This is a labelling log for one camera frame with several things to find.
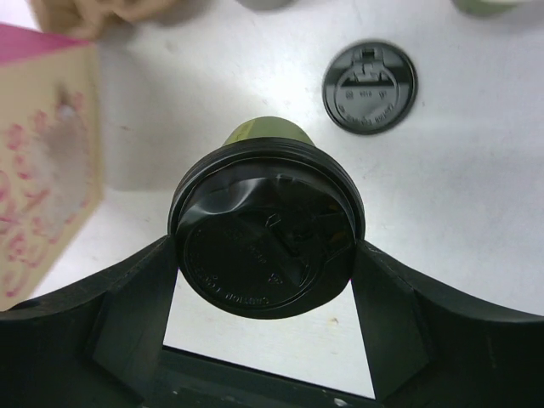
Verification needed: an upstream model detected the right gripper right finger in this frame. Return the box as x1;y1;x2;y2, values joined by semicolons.
352;241;543;407

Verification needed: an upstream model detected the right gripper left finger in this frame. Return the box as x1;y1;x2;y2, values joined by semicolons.
1;235;178;407

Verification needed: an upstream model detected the black plastic cup lid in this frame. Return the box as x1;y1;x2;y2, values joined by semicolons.
321;40;418;136
168;138;366;320

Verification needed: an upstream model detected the green paper coffee cup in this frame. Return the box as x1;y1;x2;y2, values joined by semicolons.
451;0;524;18
224;116;315;146

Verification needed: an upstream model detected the brown cardboard cup carrier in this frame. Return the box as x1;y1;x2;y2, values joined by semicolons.
33;0;179;42

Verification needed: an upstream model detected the brown paper takeout bag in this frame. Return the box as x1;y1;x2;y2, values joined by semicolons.
1;25;103;310

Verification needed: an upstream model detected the grey cylindrical straw holder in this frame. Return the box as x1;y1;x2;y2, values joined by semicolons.
237;0;294;12

